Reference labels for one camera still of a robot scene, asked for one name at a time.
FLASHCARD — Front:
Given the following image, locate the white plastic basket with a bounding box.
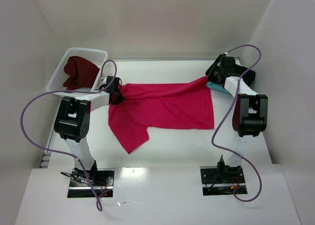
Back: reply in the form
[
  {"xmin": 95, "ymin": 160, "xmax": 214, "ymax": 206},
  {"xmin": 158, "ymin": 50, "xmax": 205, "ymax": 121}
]
[{"xmin": 46, "ymin": 47, "xmax": 108, "ymax": 92}]

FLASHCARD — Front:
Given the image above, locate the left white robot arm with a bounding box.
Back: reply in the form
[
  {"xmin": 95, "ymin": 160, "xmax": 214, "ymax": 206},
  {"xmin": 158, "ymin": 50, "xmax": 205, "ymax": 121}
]
[{"xmin": 54, "ymin": 76, "xmax": 124, "ymax": 183}]

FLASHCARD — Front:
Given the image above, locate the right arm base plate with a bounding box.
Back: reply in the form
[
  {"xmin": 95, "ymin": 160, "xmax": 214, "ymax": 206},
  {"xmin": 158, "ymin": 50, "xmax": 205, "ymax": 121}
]
[{"xmin": 200, "ymin": 166, "xmax": 248, "ymax": 196}]

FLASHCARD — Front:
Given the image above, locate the pink t shirt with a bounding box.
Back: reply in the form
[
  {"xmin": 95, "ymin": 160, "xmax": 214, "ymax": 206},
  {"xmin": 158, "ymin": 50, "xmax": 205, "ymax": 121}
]
[{"xmin": 108, "ymin": 77, "xmax": 215, "ymax": 154}]

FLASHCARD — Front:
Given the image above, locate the black folded t shirt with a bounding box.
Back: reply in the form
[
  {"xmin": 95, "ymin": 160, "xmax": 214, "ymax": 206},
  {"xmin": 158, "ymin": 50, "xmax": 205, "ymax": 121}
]
[{"xmin": 236, "ymin": 65, "xmax": 256, "ymax": 87}]

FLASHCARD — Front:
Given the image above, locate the teal folded t shirt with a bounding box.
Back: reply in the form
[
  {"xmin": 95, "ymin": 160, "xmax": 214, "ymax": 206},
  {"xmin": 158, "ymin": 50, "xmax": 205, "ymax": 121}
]
[{"xmin": 206, "ymin": 82, "xmax": 229, "ymax": 94}]

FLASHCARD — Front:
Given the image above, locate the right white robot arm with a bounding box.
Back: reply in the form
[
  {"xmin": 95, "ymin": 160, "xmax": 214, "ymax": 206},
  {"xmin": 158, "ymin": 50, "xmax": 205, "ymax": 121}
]
[{"xmin": 206, "ymin": 54, "xmax": 268, "ymax": 183}]

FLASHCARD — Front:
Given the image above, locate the dark red t shirt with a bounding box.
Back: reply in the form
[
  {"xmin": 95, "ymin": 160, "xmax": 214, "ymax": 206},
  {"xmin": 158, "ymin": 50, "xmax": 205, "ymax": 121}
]
[{"xmin": 63, "ymin": 56, "xmax": 99, "ymax": 90}]

